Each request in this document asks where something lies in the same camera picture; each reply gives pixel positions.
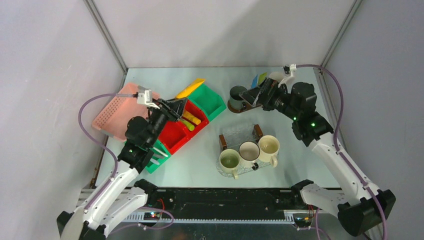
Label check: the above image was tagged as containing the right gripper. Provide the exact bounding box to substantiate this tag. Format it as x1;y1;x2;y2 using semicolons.
239;77;300;121

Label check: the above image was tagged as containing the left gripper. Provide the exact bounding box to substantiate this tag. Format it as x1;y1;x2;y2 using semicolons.
146;97;187;147

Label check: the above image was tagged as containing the black mug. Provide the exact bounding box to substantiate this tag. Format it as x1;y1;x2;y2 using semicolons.
229;85;247;106

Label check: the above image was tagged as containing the red plastic bin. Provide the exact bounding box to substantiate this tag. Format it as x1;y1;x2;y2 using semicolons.
158;100;210;155

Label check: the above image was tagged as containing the cream mug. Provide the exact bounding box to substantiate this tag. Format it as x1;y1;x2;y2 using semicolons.
258;135;280;168

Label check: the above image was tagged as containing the white ribbed mug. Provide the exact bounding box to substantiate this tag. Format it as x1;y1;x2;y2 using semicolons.
238;141;260;171

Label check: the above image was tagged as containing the green mug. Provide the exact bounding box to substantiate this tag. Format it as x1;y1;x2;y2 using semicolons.
218;148;241;180

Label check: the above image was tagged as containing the clear textured oval tray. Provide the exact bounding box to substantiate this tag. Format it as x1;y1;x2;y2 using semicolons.
215;149;277;179

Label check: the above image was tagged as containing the light blue mug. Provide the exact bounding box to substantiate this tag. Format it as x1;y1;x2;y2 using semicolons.
268;71;286;82

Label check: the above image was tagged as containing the clear holder with brown ends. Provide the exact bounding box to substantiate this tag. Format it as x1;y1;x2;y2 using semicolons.
218;123;264;152

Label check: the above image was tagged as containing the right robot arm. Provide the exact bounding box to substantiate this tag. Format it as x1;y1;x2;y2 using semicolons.
239;78;396;237

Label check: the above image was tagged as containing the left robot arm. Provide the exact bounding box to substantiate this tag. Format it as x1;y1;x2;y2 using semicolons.
57;97;188;240

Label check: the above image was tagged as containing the brown wooden oval tray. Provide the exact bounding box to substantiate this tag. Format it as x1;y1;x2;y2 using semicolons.
227;99;254;114

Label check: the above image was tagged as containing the white toothbrush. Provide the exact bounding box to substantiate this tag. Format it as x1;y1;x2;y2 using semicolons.
152;147;169;159

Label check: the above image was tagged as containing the green bin at back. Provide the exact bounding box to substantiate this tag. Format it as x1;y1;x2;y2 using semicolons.
188;83;227;122

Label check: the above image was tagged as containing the green bin with toothbrushes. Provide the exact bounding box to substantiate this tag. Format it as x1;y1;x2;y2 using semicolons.
145;140;172;174

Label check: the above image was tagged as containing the pink perforated basket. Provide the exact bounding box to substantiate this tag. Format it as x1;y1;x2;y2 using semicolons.
91;96;148;142

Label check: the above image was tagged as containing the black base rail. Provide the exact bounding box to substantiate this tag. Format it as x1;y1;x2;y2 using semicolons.
79;187;375;226

